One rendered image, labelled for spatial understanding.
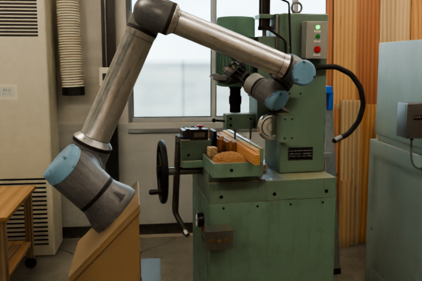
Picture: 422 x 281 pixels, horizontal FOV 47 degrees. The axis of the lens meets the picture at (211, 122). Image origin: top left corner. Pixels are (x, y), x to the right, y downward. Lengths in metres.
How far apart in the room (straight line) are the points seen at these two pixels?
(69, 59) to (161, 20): 1.85
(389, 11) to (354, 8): 0.27
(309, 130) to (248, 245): 0.58
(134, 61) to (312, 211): 1.03
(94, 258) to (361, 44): 2.71
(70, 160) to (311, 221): 1.11
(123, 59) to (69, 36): 1.67
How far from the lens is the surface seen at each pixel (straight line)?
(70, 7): 3.45
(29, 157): 3.43
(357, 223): 3.70
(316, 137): 2.28
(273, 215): 2.17
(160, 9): 1.65
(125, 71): 1.78
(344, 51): 3.68
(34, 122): 3.38
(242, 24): 2.16
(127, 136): 3.61
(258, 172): 2.01
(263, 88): 1.87
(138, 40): 1.77
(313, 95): 2.25
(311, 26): 2.18
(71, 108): 3.63
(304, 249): 2.27
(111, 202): 1.66
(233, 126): 2.22
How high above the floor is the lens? 1.30
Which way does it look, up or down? 7 degrees down
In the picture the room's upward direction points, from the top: straight up
